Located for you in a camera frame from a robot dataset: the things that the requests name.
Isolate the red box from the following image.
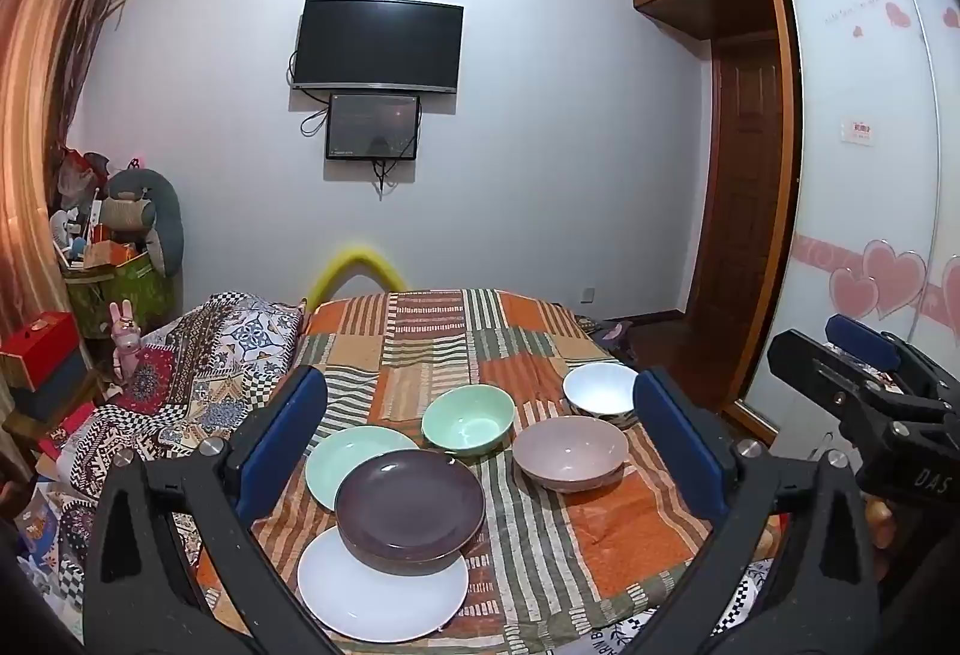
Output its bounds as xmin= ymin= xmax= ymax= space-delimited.
xmin=0 ymin=311 xmax=80 ymax=393

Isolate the grey plush toy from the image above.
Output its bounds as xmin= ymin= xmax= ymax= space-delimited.
xmin=101 ymin=167 xmax=185 ymax=277

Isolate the white heart-sticker sliding door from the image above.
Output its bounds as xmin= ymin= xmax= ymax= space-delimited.
xmin=904 ymin=0 xmax=960 ymax=356
xmin=724 ymin=0 xmax=942 ymax=453

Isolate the brown curtain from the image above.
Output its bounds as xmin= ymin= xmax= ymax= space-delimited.
xmin=52 ymin=0 xmax=143 ymax=138

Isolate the brown wooden door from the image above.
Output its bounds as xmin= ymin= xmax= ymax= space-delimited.
xmin=686 ymin=35 xmax=785 ymax=326

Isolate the black hanging cable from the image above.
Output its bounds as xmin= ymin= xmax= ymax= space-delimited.
xmin=373 ymin=158 xmax=404 ymax=200

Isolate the green bowl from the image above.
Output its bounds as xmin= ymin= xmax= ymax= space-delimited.
xmin=421 ymin=385 xmax=516 ymax=457

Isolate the person's right hand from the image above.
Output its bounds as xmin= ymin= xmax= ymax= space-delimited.
xmin=862 ymin=496 xmax=901 ymax=585

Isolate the dark storage box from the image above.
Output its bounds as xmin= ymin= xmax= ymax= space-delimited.
xmin=0 ymin=355 xmax=97 ymax=431

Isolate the green plate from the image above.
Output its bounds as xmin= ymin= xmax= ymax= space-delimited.
xmin=304 ymin=426 xmax=421 ymax=512

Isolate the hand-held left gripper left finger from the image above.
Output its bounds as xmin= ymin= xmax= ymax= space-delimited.
xmin=82 ymin=364 xmax=353 ymax=655

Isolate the patterned quilt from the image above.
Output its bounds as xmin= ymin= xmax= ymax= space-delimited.
xmin=15 ymin=292 xmax=308 ymax=626

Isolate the white printed bedsheet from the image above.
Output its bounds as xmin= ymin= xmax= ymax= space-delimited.
xmin=709 ymin=535 xmax=782 ymax=635

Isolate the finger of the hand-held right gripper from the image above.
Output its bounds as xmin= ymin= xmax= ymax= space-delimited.
xmin=827 ymin=314 xmax=940 ymax=395
xmin=766 ymin=328 xmax=944 ymax=425

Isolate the striped patchwork blanket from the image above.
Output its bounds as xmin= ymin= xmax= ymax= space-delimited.
xmin=191 ymin=287 xmax=781 ymax=648

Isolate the pink bowl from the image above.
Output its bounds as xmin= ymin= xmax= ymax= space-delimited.
xmin=512 ymin=416 xmax=629 ymax=493

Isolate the white bowl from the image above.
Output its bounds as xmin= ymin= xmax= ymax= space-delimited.
xmin=562 ymin=364 xmax=640 ymax=429

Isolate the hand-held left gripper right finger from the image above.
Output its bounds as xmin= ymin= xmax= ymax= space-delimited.
xmin=632 ymin=366 xmax=882 ymax=655

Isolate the dark purple plate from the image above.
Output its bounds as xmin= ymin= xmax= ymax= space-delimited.
xmin=335 ymin=450 xmax=487 ymax=577

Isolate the black wall television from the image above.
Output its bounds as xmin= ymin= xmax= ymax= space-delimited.
xmin=294 ymin=0 xmax=464 ymax=95

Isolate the purple slipper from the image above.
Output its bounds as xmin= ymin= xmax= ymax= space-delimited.
xmin=585 ymin=317 xmax=636 ymax=354

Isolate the white plate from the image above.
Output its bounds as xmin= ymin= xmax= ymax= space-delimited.
xmin=297 ymin=526 xmax=470 ymax=643

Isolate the green bag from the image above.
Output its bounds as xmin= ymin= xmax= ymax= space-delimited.
xmin=64 ymin=246 xmax=177 ymax=337

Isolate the pink rabbit figure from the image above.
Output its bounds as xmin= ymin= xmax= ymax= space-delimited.
xmin=109 ymin=300 xmax=143 ymax=375

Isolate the orange curtain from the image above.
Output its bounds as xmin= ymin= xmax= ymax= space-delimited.
xmin=0 ymin=0 xmax=98 ymax=356

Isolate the small black monitor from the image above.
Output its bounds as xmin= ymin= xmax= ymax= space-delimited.
xmin=325 ymin=92 xmax=419 ymax=161

